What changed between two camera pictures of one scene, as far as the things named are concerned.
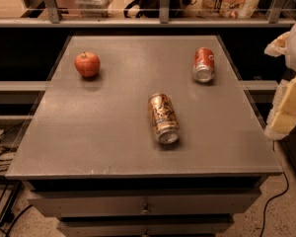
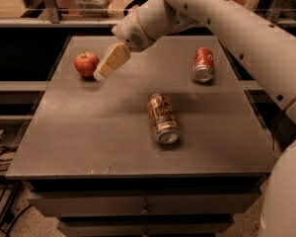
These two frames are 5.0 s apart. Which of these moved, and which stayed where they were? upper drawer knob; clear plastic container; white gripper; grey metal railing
Moved: white gripper
Stayed: grey metal railing; clear plastic container; upper drawer knob
